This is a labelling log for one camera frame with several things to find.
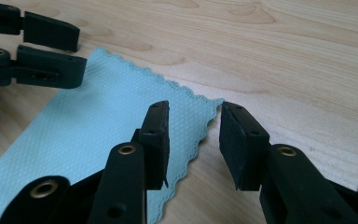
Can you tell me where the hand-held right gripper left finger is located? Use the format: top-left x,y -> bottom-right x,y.
131,100 -> 171,191

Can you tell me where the light blue cloth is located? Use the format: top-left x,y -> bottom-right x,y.
0,46 -> 226,224

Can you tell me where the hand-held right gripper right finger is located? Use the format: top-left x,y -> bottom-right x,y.
219,101 -> 271,191

